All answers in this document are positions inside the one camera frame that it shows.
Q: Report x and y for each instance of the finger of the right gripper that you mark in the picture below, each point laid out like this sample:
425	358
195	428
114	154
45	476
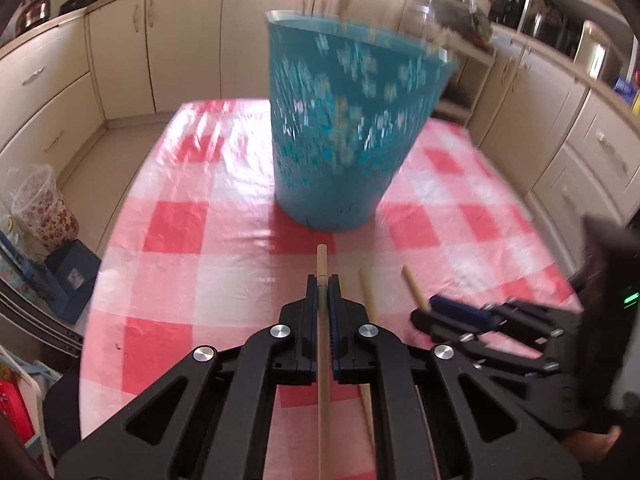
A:
533	325
544	386

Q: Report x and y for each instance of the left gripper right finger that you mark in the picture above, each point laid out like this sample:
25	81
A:
437	416

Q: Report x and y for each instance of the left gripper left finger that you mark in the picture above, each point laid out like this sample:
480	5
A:
209	416

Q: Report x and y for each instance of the red white checkered tablecloth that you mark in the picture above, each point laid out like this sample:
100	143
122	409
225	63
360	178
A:
202	253

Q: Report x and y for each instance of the blue dustpan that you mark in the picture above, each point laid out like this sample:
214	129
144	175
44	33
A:
71	273

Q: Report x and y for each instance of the white electric kettle pot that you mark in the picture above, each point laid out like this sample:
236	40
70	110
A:
596	54

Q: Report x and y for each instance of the floral clear waste bin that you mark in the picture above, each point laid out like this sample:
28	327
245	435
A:
39	205

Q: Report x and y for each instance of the white tiered trolley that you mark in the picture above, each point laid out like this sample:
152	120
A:
474	61

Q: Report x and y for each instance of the blue perforated plastic basket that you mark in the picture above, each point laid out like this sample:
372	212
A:
347	103

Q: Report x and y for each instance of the dark green bag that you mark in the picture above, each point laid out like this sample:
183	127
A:
464	17

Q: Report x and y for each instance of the steel kettle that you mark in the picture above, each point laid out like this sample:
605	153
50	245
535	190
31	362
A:
33	14

